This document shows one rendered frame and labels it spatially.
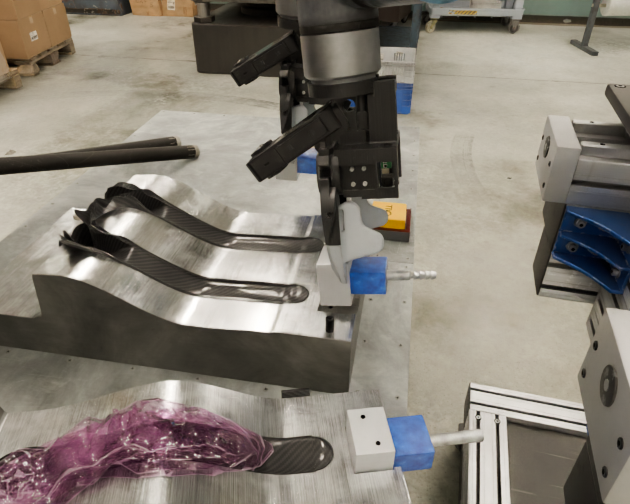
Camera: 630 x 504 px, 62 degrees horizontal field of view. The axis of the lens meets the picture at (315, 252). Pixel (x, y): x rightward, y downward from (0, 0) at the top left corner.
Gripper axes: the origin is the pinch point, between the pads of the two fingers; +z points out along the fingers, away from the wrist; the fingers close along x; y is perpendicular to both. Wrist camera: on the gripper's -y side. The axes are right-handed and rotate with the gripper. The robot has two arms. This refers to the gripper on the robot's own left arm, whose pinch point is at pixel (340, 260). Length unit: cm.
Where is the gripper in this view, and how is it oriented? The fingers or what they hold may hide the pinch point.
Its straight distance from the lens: 60.1
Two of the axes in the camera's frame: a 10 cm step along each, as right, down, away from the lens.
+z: 1.1, 9.0, 4.2
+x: 1.9, -4.4, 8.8
